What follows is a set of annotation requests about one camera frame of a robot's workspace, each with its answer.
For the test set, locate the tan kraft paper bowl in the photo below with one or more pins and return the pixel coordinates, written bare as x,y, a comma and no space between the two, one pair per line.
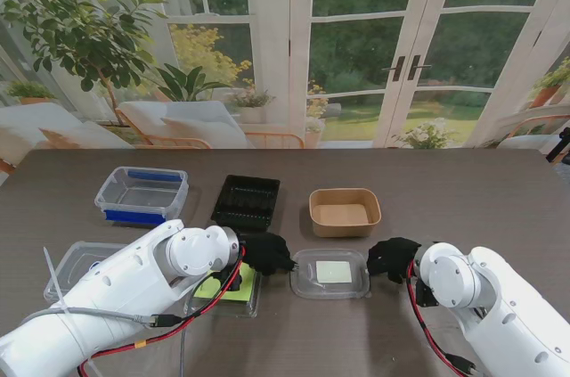
343,214

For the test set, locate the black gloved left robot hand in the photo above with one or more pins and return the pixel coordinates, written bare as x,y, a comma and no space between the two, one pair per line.
267,252

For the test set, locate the printed garden door backdrop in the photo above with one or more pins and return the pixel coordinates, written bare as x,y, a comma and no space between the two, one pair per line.
267,60

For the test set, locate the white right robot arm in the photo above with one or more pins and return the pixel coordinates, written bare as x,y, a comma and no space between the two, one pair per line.
499,301

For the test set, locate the clear container with blue clips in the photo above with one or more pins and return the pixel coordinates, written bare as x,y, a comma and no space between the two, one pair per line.
138,196

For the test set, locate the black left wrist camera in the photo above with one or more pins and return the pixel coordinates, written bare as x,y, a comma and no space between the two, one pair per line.
229,281

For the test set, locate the black tripod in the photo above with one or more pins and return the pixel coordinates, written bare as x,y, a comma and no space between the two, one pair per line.
562,143

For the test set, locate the white zip tie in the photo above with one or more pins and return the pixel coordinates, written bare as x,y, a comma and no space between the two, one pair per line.
55,281

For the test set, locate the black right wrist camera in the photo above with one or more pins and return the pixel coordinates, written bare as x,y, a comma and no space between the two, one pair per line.
426,294

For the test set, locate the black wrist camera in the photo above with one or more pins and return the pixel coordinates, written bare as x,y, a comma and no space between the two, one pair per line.
426,294
229,281

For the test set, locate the clear lid with green paper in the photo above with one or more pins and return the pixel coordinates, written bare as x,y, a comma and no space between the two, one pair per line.
245,301

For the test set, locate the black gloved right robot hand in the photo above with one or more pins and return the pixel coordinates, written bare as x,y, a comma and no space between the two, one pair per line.
394,256

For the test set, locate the black plastic ridged tray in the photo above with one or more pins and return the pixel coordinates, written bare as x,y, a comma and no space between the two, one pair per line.
245,203

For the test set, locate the clear lid with white label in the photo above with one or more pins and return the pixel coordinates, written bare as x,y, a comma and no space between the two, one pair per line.
331,272

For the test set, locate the clear lid with blue label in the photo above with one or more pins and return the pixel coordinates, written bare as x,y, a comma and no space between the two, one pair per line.
75,261

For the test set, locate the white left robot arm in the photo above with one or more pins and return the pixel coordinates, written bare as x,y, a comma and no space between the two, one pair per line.
124,288

